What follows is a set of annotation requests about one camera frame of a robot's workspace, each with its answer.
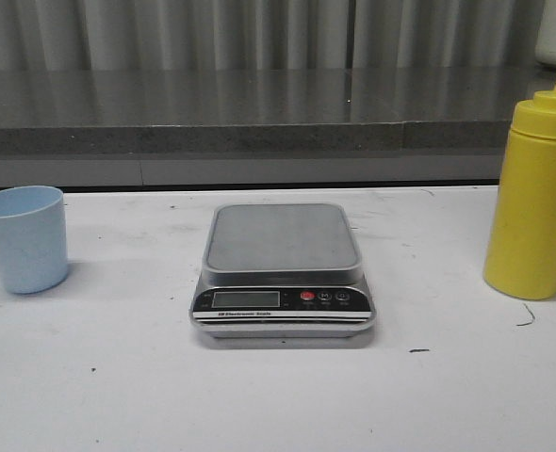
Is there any yellow squeeze bottle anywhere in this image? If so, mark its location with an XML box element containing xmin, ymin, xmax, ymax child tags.
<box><xmin>483</xmin><ymin>84</ymin><xmax>556</xmax><ymax>300</ymax></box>

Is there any grey stone counter ledge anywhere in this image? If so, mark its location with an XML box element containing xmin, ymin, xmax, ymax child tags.
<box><xmin>0</xmin><ymin>66</ymin><xmax>556</xmax><ymax>159</ymax></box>

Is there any silver digital kitchen scale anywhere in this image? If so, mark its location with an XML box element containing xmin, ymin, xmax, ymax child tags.
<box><xmin>189</xmin><ymin>202</ymin><xmax>377</xmax><ymax>340</ymax></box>

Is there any light blue plastic cup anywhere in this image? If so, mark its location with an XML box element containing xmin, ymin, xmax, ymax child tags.
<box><xmin>0</xmin><ymin>186</ymin><xmax>69</xmax><ymax>294</ymax></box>

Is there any white pleated curtain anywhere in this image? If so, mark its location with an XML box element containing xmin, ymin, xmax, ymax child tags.
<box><xmin>0</xmin><ymin>1</ymin><xmax>544</xmax><ymax>71</ymax></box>

